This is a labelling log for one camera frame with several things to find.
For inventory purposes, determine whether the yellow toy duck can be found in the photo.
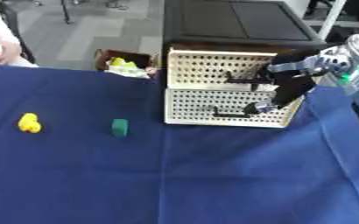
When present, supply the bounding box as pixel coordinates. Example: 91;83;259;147
17;112;44;134

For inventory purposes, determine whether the black drawer handle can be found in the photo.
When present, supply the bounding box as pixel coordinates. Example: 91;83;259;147
223;70;275;86
210;105;253;119

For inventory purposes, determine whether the green block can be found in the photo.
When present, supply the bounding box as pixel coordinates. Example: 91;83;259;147
110;118;130;137

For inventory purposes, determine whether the yellow and white bag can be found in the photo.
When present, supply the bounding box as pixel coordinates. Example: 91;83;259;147
104;57;152;79

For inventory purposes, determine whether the black cabinet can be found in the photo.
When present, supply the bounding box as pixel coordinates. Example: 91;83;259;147
161;0;328;88

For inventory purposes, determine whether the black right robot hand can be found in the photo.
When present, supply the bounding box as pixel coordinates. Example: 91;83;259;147
242;53;324;116

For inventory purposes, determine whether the brown cardboard box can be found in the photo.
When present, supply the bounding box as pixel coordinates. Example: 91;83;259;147
94;48;155;72

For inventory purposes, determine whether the pale perforated drawer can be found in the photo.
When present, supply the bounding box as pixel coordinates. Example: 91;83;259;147
162;87;306;129
165;48;324;92

